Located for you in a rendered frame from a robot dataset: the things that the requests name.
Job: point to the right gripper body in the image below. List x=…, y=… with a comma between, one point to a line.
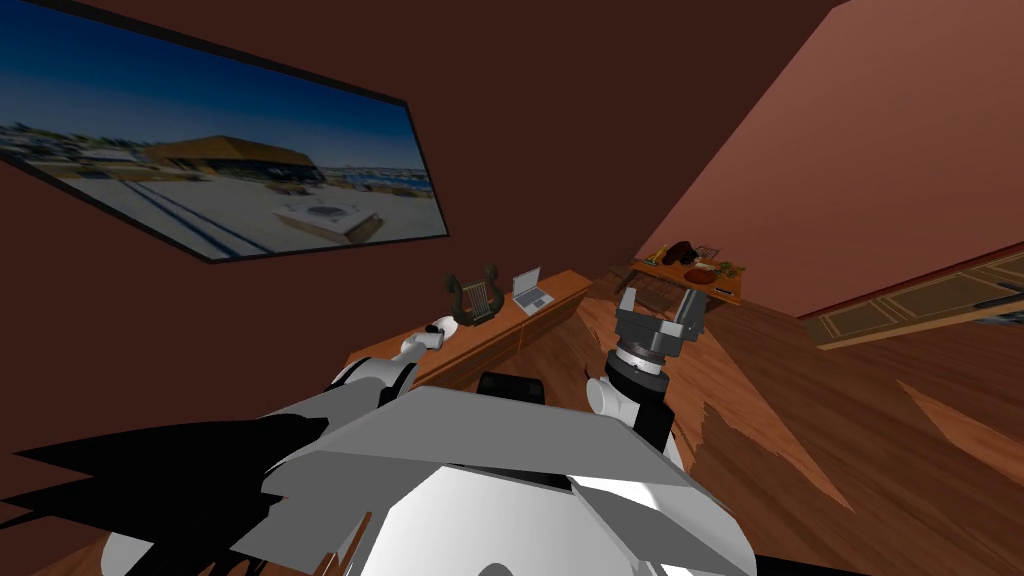
x=652, y=332

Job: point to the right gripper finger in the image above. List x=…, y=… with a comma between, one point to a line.
x=628, y=302
x=693, y=306

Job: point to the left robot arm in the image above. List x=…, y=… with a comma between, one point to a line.
x=392, y=372

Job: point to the wooden table with things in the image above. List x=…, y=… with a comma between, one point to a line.
x=698, y=276

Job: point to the wooden sideboard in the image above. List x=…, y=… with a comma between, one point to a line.
x=512, y=328

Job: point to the pale panelled cabinet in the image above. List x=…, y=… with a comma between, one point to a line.
x=912, y=308

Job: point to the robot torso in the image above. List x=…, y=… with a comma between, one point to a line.
x=480, y=496

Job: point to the large framed landscape picture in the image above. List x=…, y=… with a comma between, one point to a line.
x=224, y=136

